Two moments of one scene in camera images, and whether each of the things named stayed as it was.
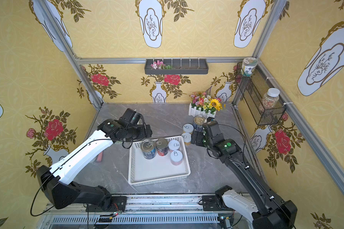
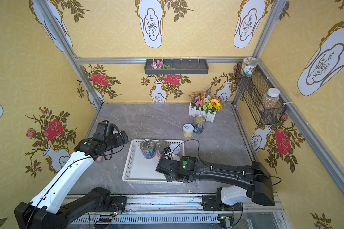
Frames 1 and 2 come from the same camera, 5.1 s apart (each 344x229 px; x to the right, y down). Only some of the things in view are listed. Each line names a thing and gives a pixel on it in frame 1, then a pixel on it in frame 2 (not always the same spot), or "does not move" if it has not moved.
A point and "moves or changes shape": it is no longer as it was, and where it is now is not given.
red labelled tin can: (162, 146) does not move
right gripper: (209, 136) -> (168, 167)
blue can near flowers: (198, 119) does not move
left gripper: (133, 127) -> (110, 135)
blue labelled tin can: (148, 148) does not move
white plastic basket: (143, 171) moves or changes shape
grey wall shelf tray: (176, 67) does not move
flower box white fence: (202, 104) does not move
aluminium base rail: (140, 211) does not move
